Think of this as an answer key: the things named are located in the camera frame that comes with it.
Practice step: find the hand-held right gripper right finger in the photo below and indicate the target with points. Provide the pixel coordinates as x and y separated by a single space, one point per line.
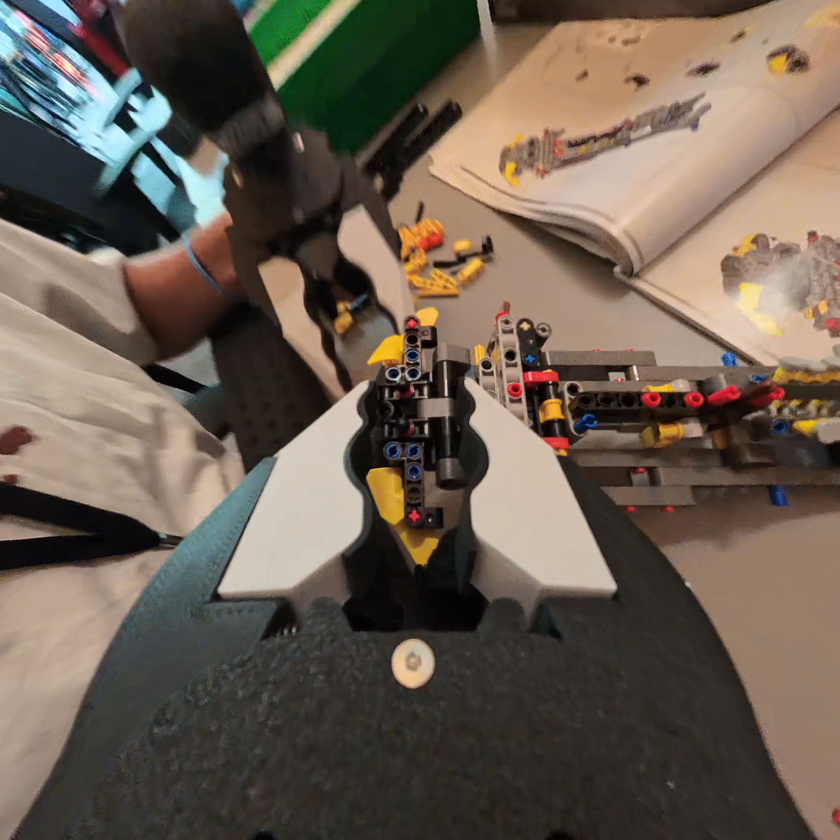
538 525

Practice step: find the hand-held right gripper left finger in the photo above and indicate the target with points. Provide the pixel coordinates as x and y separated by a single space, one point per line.
295 525

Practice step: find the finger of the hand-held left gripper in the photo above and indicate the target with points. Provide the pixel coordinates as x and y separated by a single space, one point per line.
377 256
295 308

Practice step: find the pile of yellow Lego pieces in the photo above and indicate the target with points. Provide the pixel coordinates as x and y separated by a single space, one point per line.
433 262

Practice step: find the partly built lego chassis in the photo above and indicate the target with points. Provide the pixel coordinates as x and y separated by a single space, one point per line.
623 400

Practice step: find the person's left forearm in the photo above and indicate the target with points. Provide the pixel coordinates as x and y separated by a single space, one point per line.
177 295

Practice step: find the lego instruction booklet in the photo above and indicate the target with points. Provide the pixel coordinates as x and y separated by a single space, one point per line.
656 164

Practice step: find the blue wristband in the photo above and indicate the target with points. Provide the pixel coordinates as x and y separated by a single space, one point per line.
200 266

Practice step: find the green plastic bin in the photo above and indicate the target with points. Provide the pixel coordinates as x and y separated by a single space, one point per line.
367 65

